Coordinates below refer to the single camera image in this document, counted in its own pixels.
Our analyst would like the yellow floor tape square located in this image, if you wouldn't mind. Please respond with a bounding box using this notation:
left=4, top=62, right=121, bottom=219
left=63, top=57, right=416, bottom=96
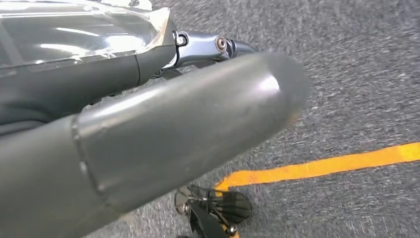
left=214, top=142, right=420, bottom=193

